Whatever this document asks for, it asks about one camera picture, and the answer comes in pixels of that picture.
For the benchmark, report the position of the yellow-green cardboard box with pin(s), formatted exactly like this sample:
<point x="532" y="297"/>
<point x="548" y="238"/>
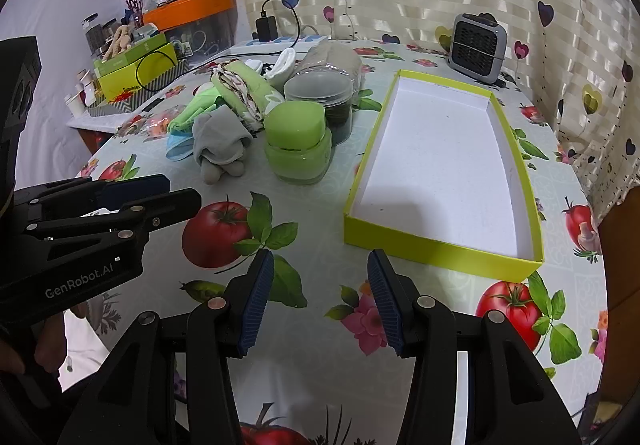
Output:
<point x="450" y="165"/>

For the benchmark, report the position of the black white striped box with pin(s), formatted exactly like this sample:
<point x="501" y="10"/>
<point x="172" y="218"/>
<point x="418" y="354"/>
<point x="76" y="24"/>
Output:
<point x="125" y="106"/>

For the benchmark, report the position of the grey space heater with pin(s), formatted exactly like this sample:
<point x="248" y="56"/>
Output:
<point x="475" y="45"/>

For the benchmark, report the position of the green cloth with braided trim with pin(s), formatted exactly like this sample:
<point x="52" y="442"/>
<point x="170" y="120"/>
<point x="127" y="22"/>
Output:
<point x="250" y="85"/>

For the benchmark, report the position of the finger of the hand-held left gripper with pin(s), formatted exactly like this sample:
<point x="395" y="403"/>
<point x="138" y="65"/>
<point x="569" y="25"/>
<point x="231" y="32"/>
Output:
<point x="135" y="187"/>
<point x="170" y="207"/>

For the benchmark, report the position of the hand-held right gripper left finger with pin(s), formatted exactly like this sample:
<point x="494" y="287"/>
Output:
<point x="257" y="305"/>

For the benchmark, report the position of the dark green flat box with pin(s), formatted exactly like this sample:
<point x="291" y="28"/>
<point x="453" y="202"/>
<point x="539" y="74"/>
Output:
<point x="130" y="56"/>

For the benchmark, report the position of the white power strip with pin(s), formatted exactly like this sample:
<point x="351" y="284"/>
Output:
<point x="300" y="45"/>

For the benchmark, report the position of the orange print plastic packet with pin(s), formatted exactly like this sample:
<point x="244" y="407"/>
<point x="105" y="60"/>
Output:
<point x="157" y="125"/>

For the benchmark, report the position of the white pill bottle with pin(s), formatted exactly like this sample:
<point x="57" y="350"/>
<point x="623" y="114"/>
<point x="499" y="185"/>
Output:
<point x="73" y="104"/>

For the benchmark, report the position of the blue face mask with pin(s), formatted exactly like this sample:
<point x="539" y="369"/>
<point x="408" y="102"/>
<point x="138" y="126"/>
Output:
<point x="177" y="147"/>

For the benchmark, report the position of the brown wooden furniture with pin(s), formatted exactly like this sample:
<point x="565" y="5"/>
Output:
<point x="622" y="275"/>

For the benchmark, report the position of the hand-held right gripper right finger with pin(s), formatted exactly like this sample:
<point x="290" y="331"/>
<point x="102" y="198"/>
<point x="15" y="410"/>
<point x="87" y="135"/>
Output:
<point x="385" y="305"/>

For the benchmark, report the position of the white sock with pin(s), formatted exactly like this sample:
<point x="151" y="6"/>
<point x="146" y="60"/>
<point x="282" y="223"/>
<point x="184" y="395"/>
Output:
<point x="282" y="65"/>
<point x="255" y="65"/>

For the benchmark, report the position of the lime green box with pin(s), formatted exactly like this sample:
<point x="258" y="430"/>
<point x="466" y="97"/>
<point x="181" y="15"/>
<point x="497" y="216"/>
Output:
<point x="125" y="80"/>

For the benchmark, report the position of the light green cloth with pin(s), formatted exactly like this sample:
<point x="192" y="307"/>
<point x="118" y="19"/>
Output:
<point x="195" y="110"/>

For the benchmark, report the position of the fruit print tablecloth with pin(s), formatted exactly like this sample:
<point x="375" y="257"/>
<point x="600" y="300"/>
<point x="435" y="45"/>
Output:
<point x="300" y="215"/>

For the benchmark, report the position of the black charger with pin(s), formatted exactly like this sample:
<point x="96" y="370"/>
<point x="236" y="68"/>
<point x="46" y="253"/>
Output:
<point x="266" y="29"/>

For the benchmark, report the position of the orange lidded storage bin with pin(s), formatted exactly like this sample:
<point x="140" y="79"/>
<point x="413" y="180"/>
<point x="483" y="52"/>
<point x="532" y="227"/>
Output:
<point x="200" y="5"/>

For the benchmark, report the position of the beige plush toy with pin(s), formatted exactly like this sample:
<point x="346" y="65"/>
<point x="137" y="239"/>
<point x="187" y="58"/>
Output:
<point x="120" y="42"/>

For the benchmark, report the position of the person's left hand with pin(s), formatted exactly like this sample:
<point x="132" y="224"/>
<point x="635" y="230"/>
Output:
<point x="47" y="345"/>

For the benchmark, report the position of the small white bottle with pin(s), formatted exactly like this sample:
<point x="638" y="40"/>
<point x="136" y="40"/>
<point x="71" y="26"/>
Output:
<point x="85" y="82"/>

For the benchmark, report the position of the dark glass jar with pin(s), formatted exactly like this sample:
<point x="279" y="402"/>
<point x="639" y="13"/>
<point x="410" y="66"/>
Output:
<point x="109" y="32"/>
<point x="91" y="32"/>

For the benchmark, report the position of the green lidded jar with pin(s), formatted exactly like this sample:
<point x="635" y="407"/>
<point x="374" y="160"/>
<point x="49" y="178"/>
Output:
<point x="295" y="145"/>

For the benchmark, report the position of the grey sock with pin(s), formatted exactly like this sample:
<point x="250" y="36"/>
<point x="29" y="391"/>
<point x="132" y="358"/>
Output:
<point x="220" y="135"/>

